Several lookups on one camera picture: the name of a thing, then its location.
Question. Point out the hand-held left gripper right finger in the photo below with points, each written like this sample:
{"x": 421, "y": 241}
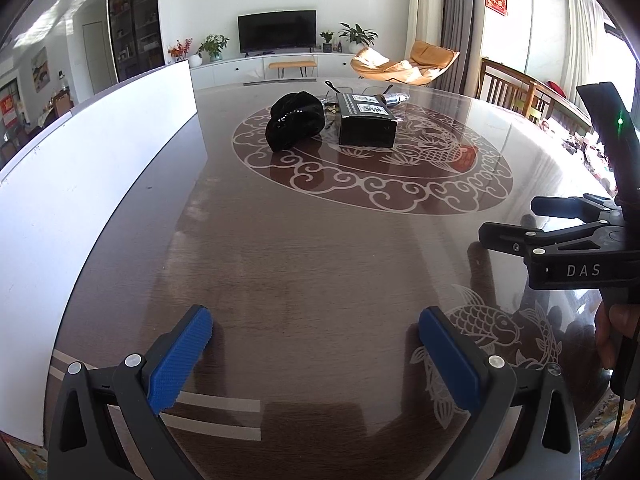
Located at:
{"x": 450, "y": 355}

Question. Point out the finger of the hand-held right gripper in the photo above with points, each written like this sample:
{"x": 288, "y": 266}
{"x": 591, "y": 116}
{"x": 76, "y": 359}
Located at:
{"x": 505, "y": 236}
{"x": 575, "y": 207}

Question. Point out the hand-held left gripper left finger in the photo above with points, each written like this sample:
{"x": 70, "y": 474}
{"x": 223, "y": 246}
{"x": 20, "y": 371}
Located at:
{"x": 180, "y": 355}

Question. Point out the wooden desktop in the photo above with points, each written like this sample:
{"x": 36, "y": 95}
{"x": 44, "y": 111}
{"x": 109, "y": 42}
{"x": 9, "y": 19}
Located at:
{"x": 300, "y": 250}

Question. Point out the person's right hand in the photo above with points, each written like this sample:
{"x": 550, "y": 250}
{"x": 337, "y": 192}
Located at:
{"x": 611, "y": 332}

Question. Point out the wooden chair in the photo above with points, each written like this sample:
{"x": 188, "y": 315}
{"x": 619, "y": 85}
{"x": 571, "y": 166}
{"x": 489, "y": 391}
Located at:
{"x": 505, "y": 85}
{"x": 560, "y": 107}

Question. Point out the white curtain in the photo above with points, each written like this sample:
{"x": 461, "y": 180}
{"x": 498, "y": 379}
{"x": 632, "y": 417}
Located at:
{"x": 585, "y": 45}

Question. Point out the patterned rug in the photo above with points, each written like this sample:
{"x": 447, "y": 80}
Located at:
{"x": 600, "y": 440}

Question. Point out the silver bottle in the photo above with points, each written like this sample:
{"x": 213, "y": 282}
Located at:
{"x": 396, "y": 99}

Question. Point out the black printed box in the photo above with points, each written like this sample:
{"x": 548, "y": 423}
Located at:
{"x": 367, "y": 127}

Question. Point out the white board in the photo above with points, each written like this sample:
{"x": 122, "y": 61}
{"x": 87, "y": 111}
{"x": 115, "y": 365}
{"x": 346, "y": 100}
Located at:
{"x": 75, "y": 210}

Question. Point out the orange lounge chair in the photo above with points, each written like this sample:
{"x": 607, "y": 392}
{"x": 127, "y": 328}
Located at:
{"x": 400, "y": 67}

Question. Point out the grey curtain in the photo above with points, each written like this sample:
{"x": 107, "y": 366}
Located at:
{"x": 460, "y": 20}

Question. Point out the eyeglasses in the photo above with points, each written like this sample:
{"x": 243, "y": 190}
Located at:
{"x": 334, "y": 87}

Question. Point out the covered standing air conditioner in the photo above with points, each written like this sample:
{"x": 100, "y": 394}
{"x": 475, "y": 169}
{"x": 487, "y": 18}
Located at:
{"x": 425, "y": 15}

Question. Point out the black velvet hat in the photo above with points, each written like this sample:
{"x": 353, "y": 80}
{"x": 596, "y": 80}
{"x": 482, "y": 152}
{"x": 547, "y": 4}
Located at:
{"x": 295, "y": 120}

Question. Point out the large green potted plant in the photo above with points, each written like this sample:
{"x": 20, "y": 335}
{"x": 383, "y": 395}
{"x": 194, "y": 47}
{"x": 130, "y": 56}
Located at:
{"x": 357, "y": 35}

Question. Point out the small green potted plant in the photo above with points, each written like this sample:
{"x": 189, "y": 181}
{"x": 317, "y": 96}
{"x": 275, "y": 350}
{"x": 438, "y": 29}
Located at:
{"x": 327, "y": 40}

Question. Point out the wooden bench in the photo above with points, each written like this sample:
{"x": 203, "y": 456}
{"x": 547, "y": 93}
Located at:
{"x": 292, "y": 64}

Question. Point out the white television cabinet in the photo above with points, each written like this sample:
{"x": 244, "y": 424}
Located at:
{"x": 225, "y": 72}

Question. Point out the white vase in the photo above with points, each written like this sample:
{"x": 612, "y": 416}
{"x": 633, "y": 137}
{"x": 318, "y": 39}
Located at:
{"x": 195, "y": 60}

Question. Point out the red flower arrangement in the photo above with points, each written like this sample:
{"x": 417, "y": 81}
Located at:
{"x": 179, "y": 50}

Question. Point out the black television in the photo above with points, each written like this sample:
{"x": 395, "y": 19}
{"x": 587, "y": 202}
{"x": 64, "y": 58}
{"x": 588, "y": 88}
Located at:
{"x": 277, "y": 30}

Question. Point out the green plant in teal pot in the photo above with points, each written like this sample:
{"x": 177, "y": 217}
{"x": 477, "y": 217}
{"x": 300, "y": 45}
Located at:
{"x": 214, "y": 47}

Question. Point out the dark glass display cabinet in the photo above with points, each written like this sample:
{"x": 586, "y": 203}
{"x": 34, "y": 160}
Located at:
{"x": 135, "y": 20}

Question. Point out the wall painting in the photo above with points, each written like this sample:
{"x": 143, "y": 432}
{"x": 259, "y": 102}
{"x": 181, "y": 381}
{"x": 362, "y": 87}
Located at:
{"x": 41, "y": 70}

